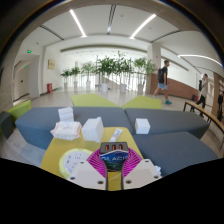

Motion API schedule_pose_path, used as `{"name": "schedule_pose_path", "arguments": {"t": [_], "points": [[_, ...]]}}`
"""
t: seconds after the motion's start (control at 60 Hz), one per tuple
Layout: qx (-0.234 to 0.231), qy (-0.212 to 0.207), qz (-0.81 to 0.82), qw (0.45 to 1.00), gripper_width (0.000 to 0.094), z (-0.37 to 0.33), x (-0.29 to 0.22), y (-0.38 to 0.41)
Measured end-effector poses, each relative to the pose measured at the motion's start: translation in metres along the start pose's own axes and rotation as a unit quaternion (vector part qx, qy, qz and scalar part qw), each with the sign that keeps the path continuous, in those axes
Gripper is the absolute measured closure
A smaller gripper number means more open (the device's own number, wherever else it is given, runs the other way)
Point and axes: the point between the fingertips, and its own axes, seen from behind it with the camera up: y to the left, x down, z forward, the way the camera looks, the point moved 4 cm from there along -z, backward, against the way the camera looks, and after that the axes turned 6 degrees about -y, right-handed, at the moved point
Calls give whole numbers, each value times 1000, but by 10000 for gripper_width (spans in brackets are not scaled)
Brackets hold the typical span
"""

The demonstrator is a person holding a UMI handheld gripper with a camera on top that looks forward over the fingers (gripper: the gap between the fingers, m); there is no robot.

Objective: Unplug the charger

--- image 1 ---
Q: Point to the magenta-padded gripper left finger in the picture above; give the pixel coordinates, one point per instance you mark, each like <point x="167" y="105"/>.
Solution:
<point x="86" y="175"/>

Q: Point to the long grey sofa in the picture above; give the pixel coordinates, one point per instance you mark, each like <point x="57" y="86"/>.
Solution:
<point x="33" y="125"/>

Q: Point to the green bench seat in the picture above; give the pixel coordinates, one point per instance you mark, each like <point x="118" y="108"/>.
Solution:
<point x="20" y="109"/>

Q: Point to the white tube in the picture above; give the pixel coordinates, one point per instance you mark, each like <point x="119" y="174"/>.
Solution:
<point x="116" y="135"/>

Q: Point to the round yellow power strip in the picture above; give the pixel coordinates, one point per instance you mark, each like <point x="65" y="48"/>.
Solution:
<point x="73" y="163"/>

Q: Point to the green exit sign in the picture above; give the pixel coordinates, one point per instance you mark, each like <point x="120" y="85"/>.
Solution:
<point x="29" y="51"/>

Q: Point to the group of potted plants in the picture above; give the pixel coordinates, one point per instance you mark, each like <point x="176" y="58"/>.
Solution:
<point x="106" y="66"/>

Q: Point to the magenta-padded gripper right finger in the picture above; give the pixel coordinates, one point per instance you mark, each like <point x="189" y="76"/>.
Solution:
<point x="141" y="173"/>

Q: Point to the small white box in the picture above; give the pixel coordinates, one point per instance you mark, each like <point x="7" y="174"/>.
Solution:
<point x="142" y="126"/>

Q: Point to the wooden bench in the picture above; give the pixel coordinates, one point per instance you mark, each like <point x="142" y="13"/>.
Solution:
<point x="200" y="111"/>

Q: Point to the wide grey sofa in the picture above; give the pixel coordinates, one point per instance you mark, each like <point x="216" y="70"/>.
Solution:
<point x="180" y="151"/>

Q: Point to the stack of white tissue packs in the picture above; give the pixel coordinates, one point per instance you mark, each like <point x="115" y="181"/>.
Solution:
<point x="66" y="114"/>

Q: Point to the person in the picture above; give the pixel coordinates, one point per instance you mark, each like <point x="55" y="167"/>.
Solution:
<point x="220" y="103"/>
<point x="163" y="76"/>
<point x="203" y="90"/>

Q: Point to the framed wall picture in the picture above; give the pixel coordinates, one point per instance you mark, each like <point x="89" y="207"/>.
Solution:
<point x="51" y="64"/>

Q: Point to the yellow-green sofa seat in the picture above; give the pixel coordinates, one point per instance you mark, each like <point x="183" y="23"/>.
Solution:
<point x="90" y="100"/>
<point x="143" y="102"/>

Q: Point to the dark grey seat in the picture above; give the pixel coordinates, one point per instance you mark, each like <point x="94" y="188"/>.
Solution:
<point x="6" y="123"/>

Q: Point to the ceiling light strips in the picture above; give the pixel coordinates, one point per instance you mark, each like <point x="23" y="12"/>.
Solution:
<point x="77" y="21"/>

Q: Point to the red fire extinguisher box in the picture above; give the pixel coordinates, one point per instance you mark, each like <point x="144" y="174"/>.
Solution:
<point x="49" y="88"/>

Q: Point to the grey sofa with box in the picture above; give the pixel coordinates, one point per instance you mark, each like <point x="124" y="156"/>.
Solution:
<point x="176" y="120"/>

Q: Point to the large white box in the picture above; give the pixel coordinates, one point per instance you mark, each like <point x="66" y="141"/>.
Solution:
<point x="92" y="130"/>

